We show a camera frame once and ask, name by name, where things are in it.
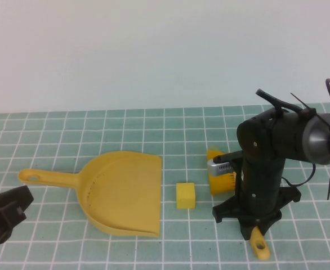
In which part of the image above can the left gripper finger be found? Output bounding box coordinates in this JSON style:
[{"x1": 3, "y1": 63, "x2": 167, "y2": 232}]
[
  {"x1": 0, "y1": 184, "x2": 34, "y2": 211},
  {"x1": 0, "y1": 202, "x2": 28, "y2": 255}
]

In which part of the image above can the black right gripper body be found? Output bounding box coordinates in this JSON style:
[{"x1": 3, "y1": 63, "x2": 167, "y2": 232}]
[{"x1": 212, "y1": 168, "x2": 301, "y2": 227}]

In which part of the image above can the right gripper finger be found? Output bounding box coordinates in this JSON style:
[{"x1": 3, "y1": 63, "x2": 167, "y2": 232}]
[
  {"x1": 239, "y1": 217, "x2": 256, "y2": 240},
  {"x1": 258, "y1": 213, "x2": 283, "y2": 236}
]

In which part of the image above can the yellow hand brush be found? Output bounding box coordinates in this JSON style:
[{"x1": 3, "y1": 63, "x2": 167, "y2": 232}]
[{"x1": 206, "y1": 145, "x2": 271, "y2": 261}]

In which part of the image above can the yellow plastic dustpan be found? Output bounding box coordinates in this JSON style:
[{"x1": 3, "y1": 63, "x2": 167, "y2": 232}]
[{"x1": 17, "y1": 150, "x2": 163, "y2": 239}]

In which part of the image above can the small yellow foam cube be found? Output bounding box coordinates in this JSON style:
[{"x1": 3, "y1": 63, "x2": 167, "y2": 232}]
[{"x1": 175, "y1": 182, "x2": 197, "y2": 210}]

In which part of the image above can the green tiled table mat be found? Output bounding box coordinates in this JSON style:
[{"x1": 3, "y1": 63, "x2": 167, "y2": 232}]
[{"x1": 0, "y1": 102, "x2": 330, "y2": 270}]

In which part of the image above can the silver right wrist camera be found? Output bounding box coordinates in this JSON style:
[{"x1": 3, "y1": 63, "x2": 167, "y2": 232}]
[{"x1": 206, "y1": 159, "x2": 237, "y2": 179}]

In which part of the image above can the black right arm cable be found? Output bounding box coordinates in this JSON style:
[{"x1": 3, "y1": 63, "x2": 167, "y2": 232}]
[{"x1": 255, "y1": 78, "x2": 330, "y2": 188}]

